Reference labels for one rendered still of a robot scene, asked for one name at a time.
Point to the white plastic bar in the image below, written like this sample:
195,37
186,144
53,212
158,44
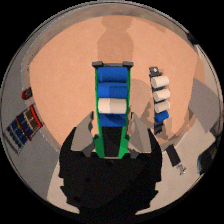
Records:
162,106
159,81
161,94
112,105

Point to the blue plastic bar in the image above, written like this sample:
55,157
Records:
112,74
112,90
161,116
112,120

